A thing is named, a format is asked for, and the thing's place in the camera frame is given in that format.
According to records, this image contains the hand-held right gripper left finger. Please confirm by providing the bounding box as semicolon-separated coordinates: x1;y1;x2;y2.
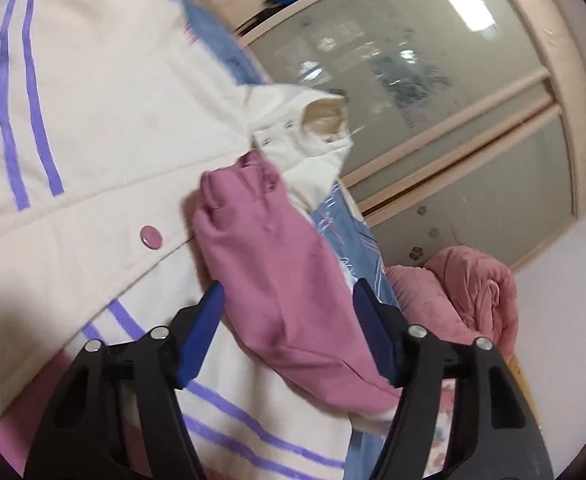
23;280;226;480

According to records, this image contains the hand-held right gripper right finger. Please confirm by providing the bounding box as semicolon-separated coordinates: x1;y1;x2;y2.
352;277;556;480

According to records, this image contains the pink and white jacket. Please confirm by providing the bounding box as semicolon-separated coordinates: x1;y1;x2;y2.
0;0;409;480

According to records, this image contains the pink quilt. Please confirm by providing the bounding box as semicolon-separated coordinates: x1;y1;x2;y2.
385;246;519;361

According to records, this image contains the blue striped blanket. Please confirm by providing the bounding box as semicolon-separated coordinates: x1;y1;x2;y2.
173;0;404;480

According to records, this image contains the pink blue white jacket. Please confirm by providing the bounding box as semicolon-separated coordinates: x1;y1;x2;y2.
430;377;461;466

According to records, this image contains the wooden bed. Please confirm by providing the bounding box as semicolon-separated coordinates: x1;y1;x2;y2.
507;354;540;428

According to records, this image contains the frosted glass sliding door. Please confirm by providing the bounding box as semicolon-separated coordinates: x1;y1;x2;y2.
240;0;551;183
360;105;576;267

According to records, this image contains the beige wardrobe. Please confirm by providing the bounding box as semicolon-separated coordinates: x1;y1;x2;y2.
168;0;586;271

